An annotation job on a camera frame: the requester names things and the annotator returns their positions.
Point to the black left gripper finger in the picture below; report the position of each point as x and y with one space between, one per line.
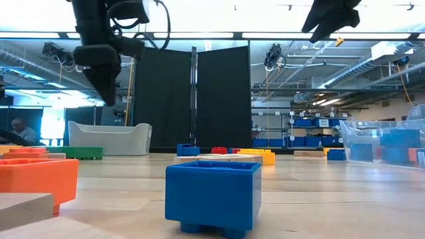
104 83

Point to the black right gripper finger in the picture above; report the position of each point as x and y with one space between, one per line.
318 13
338 25

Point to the green long brick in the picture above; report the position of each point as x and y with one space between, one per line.
84 152
55 149

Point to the blue long brick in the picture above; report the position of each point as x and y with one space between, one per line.
336 155
181 147

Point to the red square brick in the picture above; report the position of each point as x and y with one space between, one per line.
236 150
379 152
219 151

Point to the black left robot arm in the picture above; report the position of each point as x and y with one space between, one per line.
89 20

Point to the yellow hanging tag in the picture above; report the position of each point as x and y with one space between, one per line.
339 41

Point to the black ceiling-hung device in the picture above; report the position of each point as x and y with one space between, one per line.
274 56
58 53

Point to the white plastic bin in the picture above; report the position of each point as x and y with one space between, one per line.
109 139

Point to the black folding screen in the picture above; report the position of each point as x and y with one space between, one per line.
162 96

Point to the person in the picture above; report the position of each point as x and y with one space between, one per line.
21 129

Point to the shelf with blue bins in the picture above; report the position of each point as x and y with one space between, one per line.
315 123

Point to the orange long brick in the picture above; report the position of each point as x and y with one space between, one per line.
25 153

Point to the clear plastic bin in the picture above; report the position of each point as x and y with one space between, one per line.
365 132

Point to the amber long brick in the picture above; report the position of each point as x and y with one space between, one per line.
10 149

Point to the silver ventilation duct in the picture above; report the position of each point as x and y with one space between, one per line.
348 71

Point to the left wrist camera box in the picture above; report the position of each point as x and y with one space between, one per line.
131 10

